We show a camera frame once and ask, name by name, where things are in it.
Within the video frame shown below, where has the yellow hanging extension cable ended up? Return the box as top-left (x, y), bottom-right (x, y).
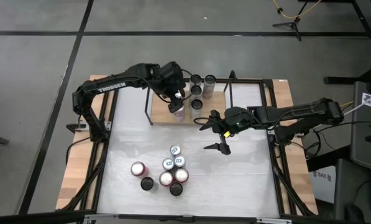
top-left (272, 0), bottom-right (323, 19)

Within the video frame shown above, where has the black tripod stand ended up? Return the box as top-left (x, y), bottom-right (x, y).
top-left (272, 17), bottom-right (304, 42)

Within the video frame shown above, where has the Celsius Peach Vibe can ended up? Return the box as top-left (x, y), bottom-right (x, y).
top-left (169, 182), bottom-right (184, 197)
top-left (203, 74), bottom-right (217, 100)

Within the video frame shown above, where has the grey equipment case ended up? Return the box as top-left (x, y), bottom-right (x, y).
top-left (350, 81), bottom-right (371, 170)

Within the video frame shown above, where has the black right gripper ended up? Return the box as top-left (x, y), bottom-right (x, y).
top-left (199, 107), bottom-right (256, 156)

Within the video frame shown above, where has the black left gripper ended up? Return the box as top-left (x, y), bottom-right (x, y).
top-left (158, 61), bottom-right (186, 113)

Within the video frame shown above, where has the dark grey cabinet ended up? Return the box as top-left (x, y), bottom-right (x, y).
top-left (333, 158), bottom-right (371, 224)

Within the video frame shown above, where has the Celsius can with black lid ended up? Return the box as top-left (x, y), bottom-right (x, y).
top-left (140, 176), bottom-right (157, 192)
top-left (190, 73), bottom-right (203, 87)

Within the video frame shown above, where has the black table-level camera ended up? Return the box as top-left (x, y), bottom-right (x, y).
top-left (178, 213), bottom-right (195, 223)

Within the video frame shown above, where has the black desk frame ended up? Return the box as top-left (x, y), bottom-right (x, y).
top-left (324, 0), bottom-right (371, 85)

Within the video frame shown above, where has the blue silver Red Bull can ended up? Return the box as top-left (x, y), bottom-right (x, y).
top-left (169, 144), bottom-right (182, 157)
top-left (162, 157), bottom-right (175, 171)
top-left (173, 154), bottom-right (186, 168)

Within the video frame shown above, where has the wooden shelf board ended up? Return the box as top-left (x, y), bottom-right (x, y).
top-left (150, 90), bottom-right (227, 126)

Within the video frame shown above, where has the black metal shelf frame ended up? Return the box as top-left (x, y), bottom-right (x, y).
top-left (144, 70), bottom-right (237, 127)

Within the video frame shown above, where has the red Fanta strawberry can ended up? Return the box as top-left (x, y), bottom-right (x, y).
top-left (174, 167), bottom-right (190, 184)
top-left (158, 170), bottom-right (175, 187)
top-left (130, 161), bottom-right (149, 177)

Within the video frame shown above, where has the white cardboard box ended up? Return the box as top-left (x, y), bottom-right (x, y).
top-left (309, 166), bottom-right (337, 203)

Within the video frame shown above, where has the Celsius Tropical Vibe can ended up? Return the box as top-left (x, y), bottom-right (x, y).
top-left (190, 85), bottom-right (203, 98)
top-left (190, 98), bottom-right (204, 121)

